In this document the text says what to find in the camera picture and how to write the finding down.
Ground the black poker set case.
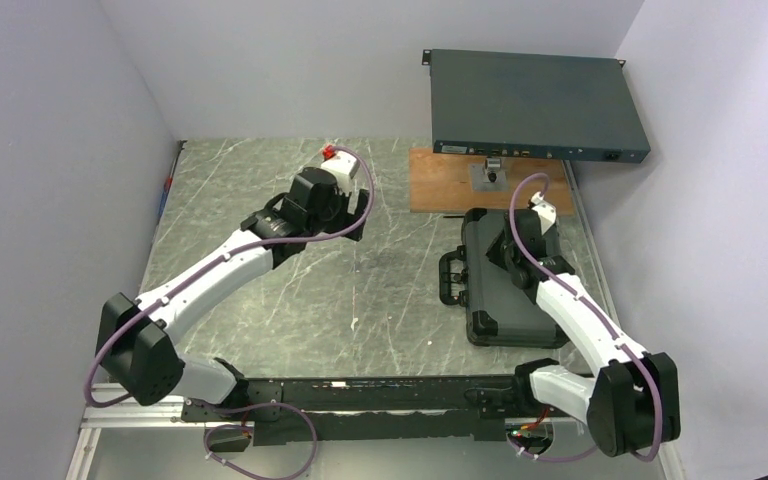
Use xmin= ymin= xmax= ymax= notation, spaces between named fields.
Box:
xmin=438 ymin=208 xmax=568 ymax=349

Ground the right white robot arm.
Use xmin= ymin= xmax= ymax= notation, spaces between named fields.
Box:
xmin=488 ymin=207 xmax=681 ymax=461

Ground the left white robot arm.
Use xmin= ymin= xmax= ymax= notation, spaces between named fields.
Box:
xmin=90 ymin=154 xmax=374 ymax=420

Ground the wooden base board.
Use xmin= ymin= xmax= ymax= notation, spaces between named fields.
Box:
xmin=408 ymin=147 xmax=575 ymax=216

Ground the dark grey rack server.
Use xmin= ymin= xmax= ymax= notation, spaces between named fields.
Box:
xmin=422 ymin=49 xmax=651 ymax=163

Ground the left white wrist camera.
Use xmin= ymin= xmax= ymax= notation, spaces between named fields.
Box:
xmin=320 ymin=145 xmax=360 ymax=196

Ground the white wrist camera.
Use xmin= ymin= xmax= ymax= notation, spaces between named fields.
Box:
xmin=529 ymin=192 xmax=557 ymax=235
xmin=320 ymin=145 xmax=360 ymax=196

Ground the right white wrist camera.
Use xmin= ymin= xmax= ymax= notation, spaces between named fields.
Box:
xmin=529 ymin=192 xmax=557 ymax=235

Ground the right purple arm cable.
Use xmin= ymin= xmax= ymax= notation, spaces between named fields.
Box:
xmin=507 ymin=172 xmax=664 ymax=464

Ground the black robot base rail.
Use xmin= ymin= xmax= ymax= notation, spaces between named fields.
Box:
xmin=181 ymin=375 xmax=564 ymax=446

